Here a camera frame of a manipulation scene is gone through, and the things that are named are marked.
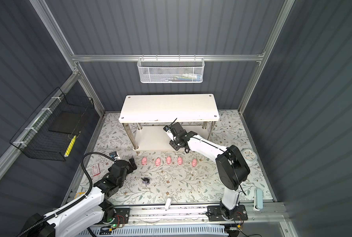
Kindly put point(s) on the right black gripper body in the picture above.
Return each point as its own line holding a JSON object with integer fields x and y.
{"x": 174, "y": 143}

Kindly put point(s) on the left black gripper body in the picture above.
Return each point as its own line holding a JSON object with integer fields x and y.
{"x": 129, "y": 170}

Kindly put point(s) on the black purple figurine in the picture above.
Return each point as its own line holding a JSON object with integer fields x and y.
{"x": 145, "y": 181}

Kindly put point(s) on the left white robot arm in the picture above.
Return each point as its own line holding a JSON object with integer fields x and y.
{"x": 87, "y": 210}

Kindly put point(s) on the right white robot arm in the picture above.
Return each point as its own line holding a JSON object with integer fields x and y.
{"x": 232, "y": 167}

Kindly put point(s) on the white two-tier shelf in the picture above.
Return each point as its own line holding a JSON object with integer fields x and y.
{"x": 144, "y": 116}

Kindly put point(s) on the red white card pack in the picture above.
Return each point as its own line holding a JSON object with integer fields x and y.
{"x": 96, "y": 170}

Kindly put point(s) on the yellow marker in basket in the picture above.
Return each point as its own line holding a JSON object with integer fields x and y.
{"x": 70, "y": 146}

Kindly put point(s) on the tubes in white basket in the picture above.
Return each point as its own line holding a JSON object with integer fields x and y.
{"x": 193, "y": 78}

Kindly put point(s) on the white round clock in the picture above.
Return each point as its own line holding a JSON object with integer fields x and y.
{"x": 249, "y": 156}

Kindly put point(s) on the light blue remote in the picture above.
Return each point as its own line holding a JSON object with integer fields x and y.
{"x": 258, "y": 200}

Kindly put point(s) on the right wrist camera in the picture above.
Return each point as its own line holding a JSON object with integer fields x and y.
{"x": 168, "y": 131}

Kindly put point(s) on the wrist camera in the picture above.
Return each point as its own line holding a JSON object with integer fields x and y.
{"x": 114, "y": 156}
{"x": 168, "y": 131}

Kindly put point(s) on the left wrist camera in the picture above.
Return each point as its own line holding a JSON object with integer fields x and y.
{"x": 114, "y": 156}

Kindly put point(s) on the white wire wall basket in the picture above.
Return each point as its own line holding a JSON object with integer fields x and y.
{"x": 152, "y": 72}

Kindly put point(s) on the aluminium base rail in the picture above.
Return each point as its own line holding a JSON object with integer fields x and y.
{"x": 184, "y": 219}

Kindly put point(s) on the black wire wall basket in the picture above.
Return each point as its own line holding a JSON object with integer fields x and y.
{"x": 48, "y": 135}

